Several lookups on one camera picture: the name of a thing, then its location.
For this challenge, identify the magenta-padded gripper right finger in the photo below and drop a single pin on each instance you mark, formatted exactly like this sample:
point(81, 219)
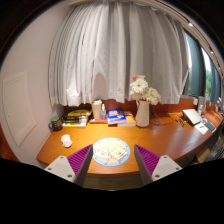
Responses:
point(150, 160)

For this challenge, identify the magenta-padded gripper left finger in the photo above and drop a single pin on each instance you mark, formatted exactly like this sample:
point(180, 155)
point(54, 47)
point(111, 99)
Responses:
point(78, 160)

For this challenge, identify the pink white computer mouse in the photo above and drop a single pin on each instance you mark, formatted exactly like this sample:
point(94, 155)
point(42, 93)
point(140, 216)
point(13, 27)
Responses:
point(66, 140)

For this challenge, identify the round cartoon print mouse pad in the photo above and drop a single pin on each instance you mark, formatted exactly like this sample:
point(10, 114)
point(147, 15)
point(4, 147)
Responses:
point(111, 151)

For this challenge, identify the pale yellow white book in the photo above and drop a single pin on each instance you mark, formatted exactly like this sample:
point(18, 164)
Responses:
point(74, 124)

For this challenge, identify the dark green mug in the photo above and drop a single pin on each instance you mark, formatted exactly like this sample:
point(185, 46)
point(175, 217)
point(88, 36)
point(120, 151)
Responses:
point(56, 123)

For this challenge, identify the dark red book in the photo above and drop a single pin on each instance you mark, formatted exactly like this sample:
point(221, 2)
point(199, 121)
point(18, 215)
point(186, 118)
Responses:
point(96, 121)

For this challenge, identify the orange book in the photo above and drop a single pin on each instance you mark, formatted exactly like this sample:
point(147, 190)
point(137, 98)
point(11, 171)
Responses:
point(130, 120)

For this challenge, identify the white pitcher vase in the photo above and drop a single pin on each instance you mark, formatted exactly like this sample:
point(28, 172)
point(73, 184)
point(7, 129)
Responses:
point(142, 114)

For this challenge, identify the yellow and black book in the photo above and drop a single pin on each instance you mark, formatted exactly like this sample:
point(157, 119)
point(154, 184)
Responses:
point(78, 112)

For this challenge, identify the cream tumbler with lid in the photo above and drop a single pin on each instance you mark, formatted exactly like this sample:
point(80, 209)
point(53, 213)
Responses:
point(97, 109)

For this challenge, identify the blue book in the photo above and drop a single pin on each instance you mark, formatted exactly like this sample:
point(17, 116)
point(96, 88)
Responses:
point(116, 116)

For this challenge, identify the white paper sheet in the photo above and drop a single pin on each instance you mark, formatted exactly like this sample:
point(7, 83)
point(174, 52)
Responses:
point(201, 128)

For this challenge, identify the white laptop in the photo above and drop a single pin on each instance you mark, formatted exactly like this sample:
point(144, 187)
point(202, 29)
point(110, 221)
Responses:
point(192, 116)

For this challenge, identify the dark smartphone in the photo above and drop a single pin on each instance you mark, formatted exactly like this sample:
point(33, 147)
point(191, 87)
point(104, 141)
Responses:
point(210, 126)

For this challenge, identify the white and pink flowers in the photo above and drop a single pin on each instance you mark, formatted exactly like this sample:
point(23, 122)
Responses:
point(144, 89)

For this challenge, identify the white pleated curtain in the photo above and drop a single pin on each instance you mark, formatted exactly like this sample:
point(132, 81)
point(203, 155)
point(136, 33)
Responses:
point(113, 50)

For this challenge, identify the white wall panel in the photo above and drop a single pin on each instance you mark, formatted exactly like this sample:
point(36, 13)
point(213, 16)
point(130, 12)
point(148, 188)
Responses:
point(18, 106)

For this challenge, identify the window with dark frame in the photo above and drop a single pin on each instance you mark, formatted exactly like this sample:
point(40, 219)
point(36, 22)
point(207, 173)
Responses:
point(200, 66)

